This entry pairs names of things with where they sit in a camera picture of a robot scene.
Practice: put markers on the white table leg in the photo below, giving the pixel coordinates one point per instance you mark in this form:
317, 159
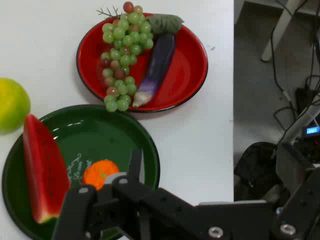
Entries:
280, 27

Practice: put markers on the yellow-green citrus fruit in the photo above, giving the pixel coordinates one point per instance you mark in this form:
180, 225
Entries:
12, 105

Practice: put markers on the black bag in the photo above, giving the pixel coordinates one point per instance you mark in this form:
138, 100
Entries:
255, 165

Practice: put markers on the orange toy tangerine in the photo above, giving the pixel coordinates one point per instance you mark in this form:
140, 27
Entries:
100, 172

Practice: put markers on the black device blue display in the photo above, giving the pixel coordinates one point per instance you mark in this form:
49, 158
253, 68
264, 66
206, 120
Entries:
312, 130

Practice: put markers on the purple toy eggplant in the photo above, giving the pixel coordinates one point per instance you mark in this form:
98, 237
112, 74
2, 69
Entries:
160, 60

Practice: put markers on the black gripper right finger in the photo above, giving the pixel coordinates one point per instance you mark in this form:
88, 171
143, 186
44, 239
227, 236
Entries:
300, 215

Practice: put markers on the red watermelon slice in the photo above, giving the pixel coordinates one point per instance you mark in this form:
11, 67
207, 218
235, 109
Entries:
42, 170

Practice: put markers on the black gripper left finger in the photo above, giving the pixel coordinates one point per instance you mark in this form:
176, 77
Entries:
140, 200

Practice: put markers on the green grape bunch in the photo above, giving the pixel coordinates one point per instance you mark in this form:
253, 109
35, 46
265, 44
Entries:
125, 32

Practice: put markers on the red enamel plate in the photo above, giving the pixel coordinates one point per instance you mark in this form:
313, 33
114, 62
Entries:
185, 75

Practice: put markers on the dark green enamel plate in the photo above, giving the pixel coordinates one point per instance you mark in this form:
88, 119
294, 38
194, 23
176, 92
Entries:
100, 140

